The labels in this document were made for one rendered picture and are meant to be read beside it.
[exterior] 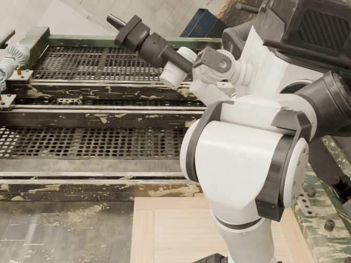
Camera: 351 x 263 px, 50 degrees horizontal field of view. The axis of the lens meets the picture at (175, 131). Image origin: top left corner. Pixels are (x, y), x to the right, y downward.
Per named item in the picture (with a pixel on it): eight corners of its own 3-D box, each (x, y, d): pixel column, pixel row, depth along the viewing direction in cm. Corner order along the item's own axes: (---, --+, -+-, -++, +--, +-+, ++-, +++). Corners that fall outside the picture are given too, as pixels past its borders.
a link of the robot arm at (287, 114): (305, 104, 36) (337, 100, 55) (186, 86, 42) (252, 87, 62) (284, 218, 38) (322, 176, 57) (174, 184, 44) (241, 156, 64)
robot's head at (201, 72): (233, 61, 91) (198, 53, 90) (248, 55, 81) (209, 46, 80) (227, 88, 91) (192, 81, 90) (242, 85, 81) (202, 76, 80)
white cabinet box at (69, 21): (192, 93, 508) (54, -4, 436) (166, 127, 521) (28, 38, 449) (184, 81, 564) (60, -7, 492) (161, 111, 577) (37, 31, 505)
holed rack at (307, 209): (315, 216, 111) (316, 215, 111) (305, 216, 111) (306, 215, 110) (226, 37, 251) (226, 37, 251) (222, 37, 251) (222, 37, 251)
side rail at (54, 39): (220, 58, 250) (221, 42, 244) (49, 55, 244) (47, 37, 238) (218, 54, 257) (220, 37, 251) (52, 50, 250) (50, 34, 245)
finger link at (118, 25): (108, 13, 112) (126, 25, 113) (106, 20, 115) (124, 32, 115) (106, 15, 111) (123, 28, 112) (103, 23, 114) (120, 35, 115)
